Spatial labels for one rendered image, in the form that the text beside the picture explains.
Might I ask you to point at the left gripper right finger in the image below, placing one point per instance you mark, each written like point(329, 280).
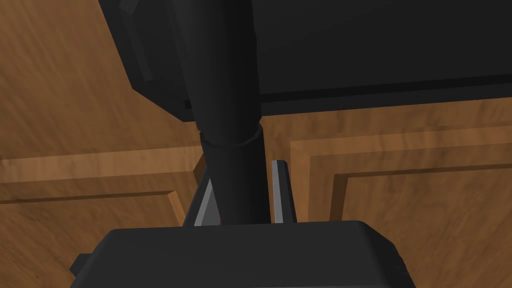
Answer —
point(282, 192)

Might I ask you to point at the brown wooden panelled door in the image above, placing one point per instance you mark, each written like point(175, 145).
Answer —
point(400, 180)

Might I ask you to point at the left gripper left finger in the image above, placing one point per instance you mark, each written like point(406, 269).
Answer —
point(204, 206)

